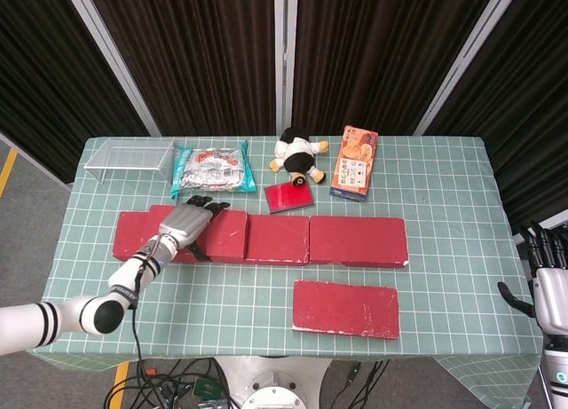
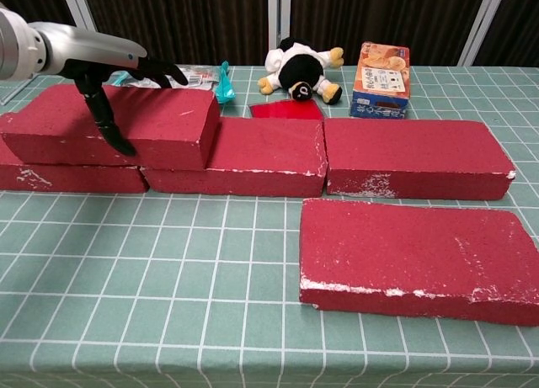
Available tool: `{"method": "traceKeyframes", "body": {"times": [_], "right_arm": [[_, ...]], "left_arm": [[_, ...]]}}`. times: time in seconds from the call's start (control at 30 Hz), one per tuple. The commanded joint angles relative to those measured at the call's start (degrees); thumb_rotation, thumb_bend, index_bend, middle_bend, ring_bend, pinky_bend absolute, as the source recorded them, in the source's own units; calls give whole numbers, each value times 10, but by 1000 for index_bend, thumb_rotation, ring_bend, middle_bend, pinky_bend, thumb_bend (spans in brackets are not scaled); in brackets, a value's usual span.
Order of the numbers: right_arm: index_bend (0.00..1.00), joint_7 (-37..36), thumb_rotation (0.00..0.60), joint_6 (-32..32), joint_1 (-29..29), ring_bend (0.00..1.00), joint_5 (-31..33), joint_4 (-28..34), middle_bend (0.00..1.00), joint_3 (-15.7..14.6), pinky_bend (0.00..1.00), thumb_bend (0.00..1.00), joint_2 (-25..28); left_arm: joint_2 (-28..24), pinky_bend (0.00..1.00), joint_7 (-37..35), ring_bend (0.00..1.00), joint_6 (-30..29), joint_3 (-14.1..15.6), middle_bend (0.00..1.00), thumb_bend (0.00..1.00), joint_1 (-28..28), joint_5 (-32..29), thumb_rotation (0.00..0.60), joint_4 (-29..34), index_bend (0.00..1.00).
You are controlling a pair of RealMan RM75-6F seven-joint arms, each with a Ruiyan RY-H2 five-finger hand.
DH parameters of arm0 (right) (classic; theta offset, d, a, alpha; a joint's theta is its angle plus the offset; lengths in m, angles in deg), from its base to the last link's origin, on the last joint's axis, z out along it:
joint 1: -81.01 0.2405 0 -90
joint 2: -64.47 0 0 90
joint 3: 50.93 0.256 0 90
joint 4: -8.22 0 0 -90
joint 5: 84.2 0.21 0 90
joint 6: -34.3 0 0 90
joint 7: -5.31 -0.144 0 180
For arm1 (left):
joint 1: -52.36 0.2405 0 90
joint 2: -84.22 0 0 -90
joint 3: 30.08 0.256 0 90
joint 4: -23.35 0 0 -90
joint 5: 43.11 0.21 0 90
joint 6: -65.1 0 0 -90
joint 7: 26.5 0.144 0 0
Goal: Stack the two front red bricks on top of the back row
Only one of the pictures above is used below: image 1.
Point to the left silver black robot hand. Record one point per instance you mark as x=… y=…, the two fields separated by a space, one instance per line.
x=186 y=225

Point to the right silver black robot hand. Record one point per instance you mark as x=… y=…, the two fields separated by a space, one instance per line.
x=550 y=298

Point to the red foam brick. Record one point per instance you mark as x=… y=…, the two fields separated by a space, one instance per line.
x=277 y=238
x=131 y=236
x=357 y=240
x=226 y=236
x=346 y=309

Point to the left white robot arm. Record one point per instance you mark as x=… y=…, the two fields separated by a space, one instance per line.
x=128 y=278

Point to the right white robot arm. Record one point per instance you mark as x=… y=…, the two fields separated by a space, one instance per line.
x=557 y=373

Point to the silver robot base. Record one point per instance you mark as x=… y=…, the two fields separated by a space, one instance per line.
x=270 y=382

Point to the red card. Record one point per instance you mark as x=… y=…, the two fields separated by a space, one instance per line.
x=288 y=198

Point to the silver teal snack bag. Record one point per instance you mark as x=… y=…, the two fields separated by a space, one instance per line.
x=213 y=169

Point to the green grid tablecloth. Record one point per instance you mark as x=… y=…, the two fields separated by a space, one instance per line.
x=222 y=293

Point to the black white plush toy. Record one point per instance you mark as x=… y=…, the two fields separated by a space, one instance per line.
x=297 y=158

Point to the dark brown partition panel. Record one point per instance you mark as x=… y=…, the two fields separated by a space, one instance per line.
x=49 y=85
x=377 y=54
x=532 y=116
x=191 y=58

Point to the orange blue biscuit box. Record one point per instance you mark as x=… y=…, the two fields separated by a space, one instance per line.
x=355 y=165

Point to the white partition post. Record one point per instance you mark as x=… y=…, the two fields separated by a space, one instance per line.
x=286 y=58
x=466 y=63
x=115 y=63

